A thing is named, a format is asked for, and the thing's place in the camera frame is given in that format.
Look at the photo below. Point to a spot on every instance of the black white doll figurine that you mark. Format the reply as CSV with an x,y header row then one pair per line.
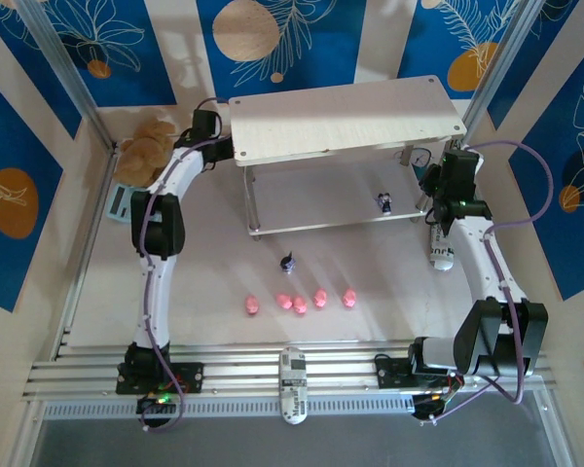
x,y
385,203

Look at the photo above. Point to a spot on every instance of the white two-tier shelf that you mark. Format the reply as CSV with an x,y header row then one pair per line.
x,y
340,117

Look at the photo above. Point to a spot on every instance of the purple black horned figurine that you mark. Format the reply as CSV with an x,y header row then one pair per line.
x,y
288,263

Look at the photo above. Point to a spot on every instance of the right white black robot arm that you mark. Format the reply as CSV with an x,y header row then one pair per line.
x,y
486,262

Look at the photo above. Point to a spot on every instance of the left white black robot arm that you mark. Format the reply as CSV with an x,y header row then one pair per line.
x,y
151,301

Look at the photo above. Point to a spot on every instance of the white patterned can right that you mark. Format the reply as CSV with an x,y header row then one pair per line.
x,y
440,255

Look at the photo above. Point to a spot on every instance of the brown plush toy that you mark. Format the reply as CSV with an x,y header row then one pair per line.
x,y
143,151

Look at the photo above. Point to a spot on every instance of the light blue calculator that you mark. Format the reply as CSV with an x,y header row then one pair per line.
x,y
119,204

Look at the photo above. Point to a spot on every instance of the small electronics board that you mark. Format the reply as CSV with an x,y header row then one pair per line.
x,y
158,401
430,406

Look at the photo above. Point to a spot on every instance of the aluminium corner post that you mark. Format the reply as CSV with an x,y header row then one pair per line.
x,y
63,68
496,63

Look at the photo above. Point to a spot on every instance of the aluminium rail base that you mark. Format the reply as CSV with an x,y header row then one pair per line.
x,y
248,370

